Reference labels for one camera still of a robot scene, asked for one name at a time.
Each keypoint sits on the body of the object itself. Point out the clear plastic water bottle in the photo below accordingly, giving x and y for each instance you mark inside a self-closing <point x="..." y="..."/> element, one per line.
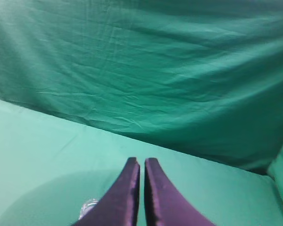
<point x="86" y="207"/>

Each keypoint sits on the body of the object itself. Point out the green table cloth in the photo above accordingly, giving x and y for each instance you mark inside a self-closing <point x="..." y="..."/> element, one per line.
<point x="49" y="167"/>

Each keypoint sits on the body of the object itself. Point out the green backdrop cloth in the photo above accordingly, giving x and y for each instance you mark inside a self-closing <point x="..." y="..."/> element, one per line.
<point x="202" y="77"/>

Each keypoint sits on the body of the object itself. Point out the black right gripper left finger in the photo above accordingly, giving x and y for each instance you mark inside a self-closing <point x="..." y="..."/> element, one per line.
<point x="120" y="204"/>

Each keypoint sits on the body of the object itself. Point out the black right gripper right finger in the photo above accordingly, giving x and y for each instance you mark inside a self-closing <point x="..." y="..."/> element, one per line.
<point x="164" y="204"/>

